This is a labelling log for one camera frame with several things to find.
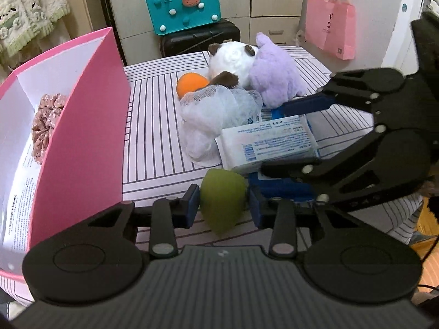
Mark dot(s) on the white printed paper sheet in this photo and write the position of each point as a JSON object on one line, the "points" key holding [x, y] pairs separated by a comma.
{"points": [[24, 192]]}

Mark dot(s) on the pink floral scrunchie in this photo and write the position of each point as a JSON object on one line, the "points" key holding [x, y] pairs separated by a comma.
{"points": [[48, 120]]}

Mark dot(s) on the striped sheet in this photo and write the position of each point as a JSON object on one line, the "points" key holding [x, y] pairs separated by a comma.
{"points": [[157, 137]]}

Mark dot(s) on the purple plush toy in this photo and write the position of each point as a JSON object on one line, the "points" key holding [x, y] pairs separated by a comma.
{"points": [[274, 72]]}

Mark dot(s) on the white wet wipes pack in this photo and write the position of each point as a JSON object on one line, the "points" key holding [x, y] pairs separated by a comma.
{"points": [[267, 140]]}

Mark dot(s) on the cream knitted cardigan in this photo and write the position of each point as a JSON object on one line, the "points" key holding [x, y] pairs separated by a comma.
{"points": [[31, 7]]}

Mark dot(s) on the blue wipes pack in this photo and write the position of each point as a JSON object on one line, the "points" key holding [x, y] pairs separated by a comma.
{"points": [[281, 188]]}

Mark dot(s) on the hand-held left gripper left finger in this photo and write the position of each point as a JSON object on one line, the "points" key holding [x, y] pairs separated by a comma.
{"points": [[192, 205]]}

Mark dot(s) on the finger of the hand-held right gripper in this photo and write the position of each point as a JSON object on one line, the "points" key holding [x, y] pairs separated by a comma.
{"points": [[308, 104], [343, 174]]}

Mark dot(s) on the white mesh bath sponge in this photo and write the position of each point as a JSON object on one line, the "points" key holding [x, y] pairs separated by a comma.
{"points": [[209, 116]]}

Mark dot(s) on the green plush fruit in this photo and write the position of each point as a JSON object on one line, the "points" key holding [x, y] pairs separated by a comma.
{"points": [[223, 198]]}

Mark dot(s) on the orange soft ball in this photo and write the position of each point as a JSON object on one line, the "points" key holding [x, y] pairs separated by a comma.
{"points": [[190, 84]]}

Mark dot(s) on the pink paper bag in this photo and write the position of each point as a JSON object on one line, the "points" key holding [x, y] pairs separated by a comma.
{"points": [[329, 24]]}

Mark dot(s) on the teal felt handbag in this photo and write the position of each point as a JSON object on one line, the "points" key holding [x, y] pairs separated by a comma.
{"points": [[181, 17]]}

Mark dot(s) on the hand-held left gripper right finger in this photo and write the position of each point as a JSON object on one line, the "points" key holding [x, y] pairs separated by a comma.
{"points": [[255, 209]]}

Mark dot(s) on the white brown panda plush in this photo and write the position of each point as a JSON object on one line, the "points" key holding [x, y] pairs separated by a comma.
{"points": [[229, 60]]}

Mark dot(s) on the black suitcase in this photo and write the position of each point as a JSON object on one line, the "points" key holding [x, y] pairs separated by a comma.
{"points": [[192, 43]]}

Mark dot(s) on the pink cardboard box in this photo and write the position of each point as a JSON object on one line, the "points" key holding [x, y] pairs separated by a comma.
{"points": [[85, 126]]}

